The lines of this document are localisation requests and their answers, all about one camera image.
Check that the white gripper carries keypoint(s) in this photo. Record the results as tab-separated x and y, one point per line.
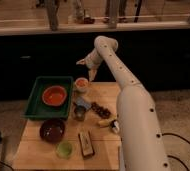
93	60

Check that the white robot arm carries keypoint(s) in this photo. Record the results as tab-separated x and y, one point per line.
142	147

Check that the red apple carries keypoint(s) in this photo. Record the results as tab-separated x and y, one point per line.
81	83

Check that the white paper cup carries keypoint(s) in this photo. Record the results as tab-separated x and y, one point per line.
81	89

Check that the metal cup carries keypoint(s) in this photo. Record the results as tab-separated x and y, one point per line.
79	113

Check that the small green cup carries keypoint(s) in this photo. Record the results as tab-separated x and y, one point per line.
64	149

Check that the blue cloth piece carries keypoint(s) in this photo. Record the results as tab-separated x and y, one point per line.
82	102

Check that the orange bowl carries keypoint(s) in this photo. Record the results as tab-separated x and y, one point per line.
54	95

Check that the yellow banana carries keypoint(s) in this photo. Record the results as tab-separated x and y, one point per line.
105	122

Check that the black white small object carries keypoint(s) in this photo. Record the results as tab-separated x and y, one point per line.
114	125

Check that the green plastic tray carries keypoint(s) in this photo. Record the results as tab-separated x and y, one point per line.
37	110

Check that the dark red bowl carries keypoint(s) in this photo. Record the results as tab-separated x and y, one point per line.
52	130

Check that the brown rectangular box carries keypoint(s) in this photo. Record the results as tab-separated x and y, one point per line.
86	145

